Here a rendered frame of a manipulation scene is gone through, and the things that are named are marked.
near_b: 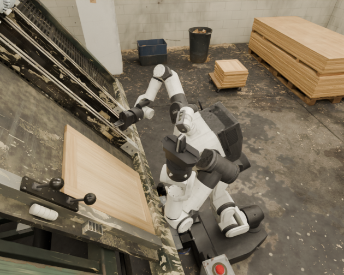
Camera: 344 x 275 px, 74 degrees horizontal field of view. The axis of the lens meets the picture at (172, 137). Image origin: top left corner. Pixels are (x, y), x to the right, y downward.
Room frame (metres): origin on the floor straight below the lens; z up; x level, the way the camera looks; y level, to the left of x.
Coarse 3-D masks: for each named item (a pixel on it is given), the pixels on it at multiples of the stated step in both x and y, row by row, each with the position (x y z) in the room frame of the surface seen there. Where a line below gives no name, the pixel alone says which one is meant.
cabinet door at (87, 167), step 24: (72, 144) 0.78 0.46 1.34; (96, 144) 0.93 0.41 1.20; (72, 168) 0.64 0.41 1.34; (96, 168) 0.75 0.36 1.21; (120, 168) 0.89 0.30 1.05; (72, 192) 0.52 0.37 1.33; (96, 192) 0.60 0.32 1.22; (120, 192) 0.70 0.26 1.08; (120, 216) 0.55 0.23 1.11; (144, 216) 0.65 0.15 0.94
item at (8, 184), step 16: (0, 176) 0.40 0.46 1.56; (16, 176) 0.43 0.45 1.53; (0, 192) 0.38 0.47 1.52; (16, 192) 0.39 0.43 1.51; (64, 208) 0.42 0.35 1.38; (80, 208) 0.45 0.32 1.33; (112, 224) 0.47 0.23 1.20; (128, 224) 0.51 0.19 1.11; (128, 240) 0.47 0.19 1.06; (144, 240) 0.49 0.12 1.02; (160, 240) 0.54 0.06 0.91
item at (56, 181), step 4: (52, 180) 0.40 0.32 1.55; (56, 180) 0.40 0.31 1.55; (60, 180) 0.40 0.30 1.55; (32, 184) 0.42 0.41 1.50; (36, 184) 0.42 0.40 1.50; (40, 184) 0.42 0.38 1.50; (44, 184) 0.41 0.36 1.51; (48, 184) 0.40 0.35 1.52; (52, 184) 0.39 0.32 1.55; (56, 184) 0.39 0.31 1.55; (60, 184) 0.39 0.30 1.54; (32, 188) 0.41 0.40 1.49; (36, 188) 0.42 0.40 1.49; (40, 188) 0.42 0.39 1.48; (52, 188) 0.38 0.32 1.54; (56, 188) 0.38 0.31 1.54; (60, 188) 0.39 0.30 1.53
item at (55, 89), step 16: (0, 48) 1.01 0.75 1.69; (16, 48) 1.07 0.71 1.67; (16, 64) 1.02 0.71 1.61; (32, 64) 1.05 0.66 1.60; (32, 80) 1.03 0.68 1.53; (48, 80) 1.05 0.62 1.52; (64, 96) 1.07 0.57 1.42; (80, 112) 1.09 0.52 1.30; (96, 112) 1.15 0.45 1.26; (96, 128) 1.10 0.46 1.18; (112, 128) 1.14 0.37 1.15; (128, 144) 1.16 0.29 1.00
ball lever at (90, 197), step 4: (84, 196) 0.42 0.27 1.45; (88, 196) 0.41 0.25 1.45; (92, 196) 0.42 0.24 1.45; (68, 200) 0.44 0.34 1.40; (72, 200) 0.44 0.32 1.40; (76, 200) 0.43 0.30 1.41; (80, 200) 0.42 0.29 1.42; (84, 200) 0.41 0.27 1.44; (88, 200) 0.41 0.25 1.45; (92, 200) 0.41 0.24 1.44; (72, 204) 0.44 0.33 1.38; (88, 204) 0.40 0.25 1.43; (92, 204) 0.40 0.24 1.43
